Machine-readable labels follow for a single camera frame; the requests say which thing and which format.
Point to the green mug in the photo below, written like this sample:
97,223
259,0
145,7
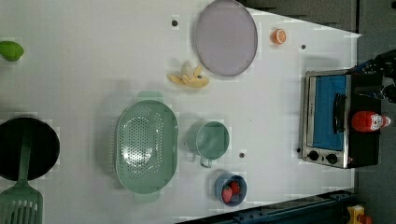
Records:
209,140

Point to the small red strawberry toy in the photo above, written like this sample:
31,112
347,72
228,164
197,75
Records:
235,187

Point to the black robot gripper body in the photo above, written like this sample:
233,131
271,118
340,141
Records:
383,65

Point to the green oval colander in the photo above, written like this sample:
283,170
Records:
146,146

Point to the peeled banana toy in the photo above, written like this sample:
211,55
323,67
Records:
190,77

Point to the orange slice toy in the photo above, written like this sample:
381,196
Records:
279,36

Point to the large red strawberry toy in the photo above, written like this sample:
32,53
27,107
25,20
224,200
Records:
226,194

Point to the yellow red object on floor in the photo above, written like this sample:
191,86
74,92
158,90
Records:
358,216

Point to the dark blue metal frame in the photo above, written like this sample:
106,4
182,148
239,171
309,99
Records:
327,208

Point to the green mango toy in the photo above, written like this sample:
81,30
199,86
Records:
11,51

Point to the silver black toaster oven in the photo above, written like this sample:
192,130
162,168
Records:
330,102

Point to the purple round plate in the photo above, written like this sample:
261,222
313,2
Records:
226,38

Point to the green slotted spatula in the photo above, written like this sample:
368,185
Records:
22,204

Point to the blue bowl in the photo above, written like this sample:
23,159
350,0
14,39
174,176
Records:
225,180

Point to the red ketchup bottle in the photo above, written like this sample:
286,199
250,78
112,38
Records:
369,121

